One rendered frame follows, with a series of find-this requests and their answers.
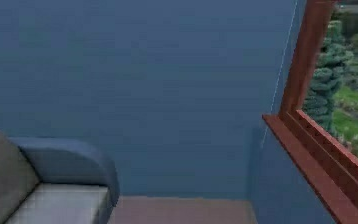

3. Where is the blue grey sofa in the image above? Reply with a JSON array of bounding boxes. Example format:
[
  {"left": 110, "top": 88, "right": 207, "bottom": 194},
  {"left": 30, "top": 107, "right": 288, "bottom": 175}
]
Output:
[{"left": 0, "top": 136, "right": 121, "bottom": 224}]

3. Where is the red brown framed window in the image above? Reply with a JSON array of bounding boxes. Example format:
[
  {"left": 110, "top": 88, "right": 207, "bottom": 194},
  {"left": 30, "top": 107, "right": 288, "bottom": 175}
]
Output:
[{"left": 262, "top": 0, "right": 358, "bottom": 224}]

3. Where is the grey sofa cushion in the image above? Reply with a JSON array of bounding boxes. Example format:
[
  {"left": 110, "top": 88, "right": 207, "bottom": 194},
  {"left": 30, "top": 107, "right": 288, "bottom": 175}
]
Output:
[{"left": 0, "top": 129, "right": 41, "bottom": 224}]

